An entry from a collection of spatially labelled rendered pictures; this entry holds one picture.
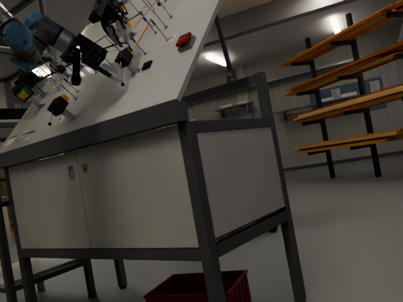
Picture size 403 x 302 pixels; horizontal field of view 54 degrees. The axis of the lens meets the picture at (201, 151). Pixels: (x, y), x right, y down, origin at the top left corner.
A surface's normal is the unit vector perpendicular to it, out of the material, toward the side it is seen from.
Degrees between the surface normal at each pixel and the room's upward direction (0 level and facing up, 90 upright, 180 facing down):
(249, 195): 90
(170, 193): 90
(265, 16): 90
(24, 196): 90
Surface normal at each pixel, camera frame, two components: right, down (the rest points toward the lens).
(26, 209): -0.60, 0.08
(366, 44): -0.40, 0.05
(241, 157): 0.78, -0.15
